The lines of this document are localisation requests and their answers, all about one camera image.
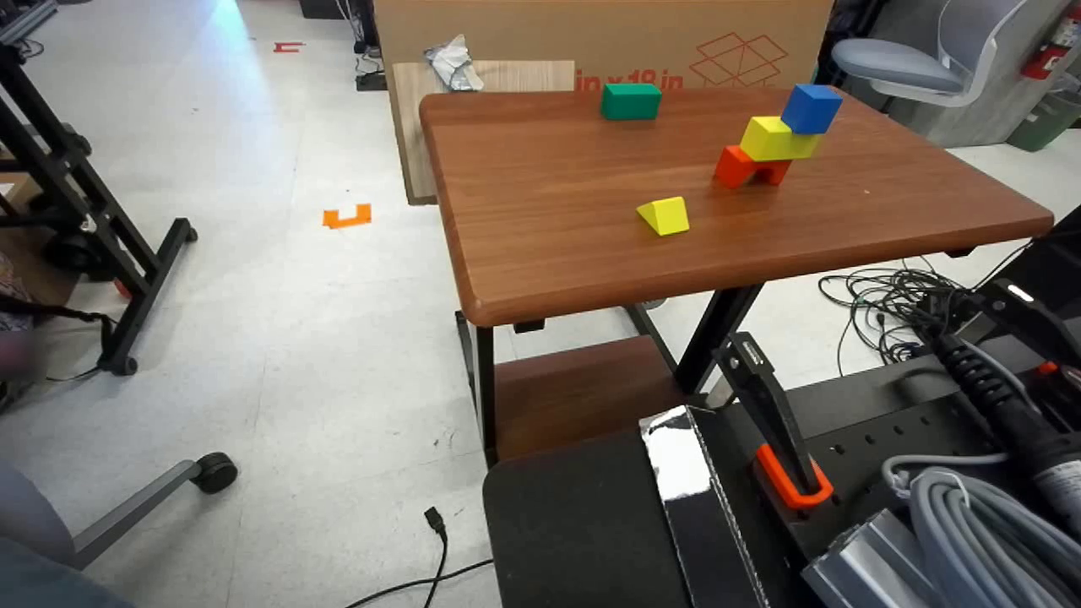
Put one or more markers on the green rectangular block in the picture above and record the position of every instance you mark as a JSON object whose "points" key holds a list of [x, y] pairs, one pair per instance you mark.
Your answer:
{"points": [[628, 103]]}

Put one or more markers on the yellow wedge block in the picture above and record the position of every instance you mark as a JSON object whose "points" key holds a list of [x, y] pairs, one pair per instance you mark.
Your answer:
{"points": [[667, 217]]}

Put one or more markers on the orange arch block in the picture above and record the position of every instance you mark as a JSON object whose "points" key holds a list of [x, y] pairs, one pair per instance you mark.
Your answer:
{"points": [[736, 171]]}

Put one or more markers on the yellow rectangular block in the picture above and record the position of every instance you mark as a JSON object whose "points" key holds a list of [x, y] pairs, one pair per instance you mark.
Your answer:
{"points": [[772, 140]]}

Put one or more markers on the blue cube block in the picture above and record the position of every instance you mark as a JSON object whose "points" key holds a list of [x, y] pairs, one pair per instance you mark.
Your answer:
{"points": [[811, 110]]}

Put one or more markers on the brown wooden table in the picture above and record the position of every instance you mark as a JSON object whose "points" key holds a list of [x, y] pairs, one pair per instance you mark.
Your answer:
{"points": [[552, 212]]}

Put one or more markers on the orange floor marker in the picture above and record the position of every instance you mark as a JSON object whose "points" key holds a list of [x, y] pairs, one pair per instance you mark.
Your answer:
{"points": [[360, 213]]}

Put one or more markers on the crumpled white paper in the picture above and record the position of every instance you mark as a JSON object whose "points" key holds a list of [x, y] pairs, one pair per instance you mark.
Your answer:
{"points": [[453, 65]]}

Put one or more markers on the large cardboard box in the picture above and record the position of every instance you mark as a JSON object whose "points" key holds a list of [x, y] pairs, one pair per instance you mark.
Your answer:
{"points": [[560, 44]]}

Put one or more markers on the black orange clamp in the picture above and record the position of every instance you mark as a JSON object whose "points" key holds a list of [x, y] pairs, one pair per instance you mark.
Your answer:
{"points": [[781, 454]]}

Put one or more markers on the grey office chair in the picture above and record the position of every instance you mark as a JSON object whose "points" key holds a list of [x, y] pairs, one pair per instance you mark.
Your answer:
{"points": [[955, 72]]}

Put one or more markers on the black metal stand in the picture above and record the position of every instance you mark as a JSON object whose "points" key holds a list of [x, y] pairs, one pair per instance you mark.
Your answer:
{"points": [[58, 161]]}

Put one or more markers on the red fire extinguisher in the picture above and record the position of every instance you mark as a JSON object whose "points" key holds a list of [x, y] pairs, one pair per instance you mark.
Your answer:
{"points": [[1056, 44]]}

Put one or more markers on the grey chair base with caster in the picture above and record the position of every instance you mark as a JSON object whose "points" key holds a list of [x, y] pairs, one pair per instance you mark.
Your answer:
{"points": [[40, 557]]}

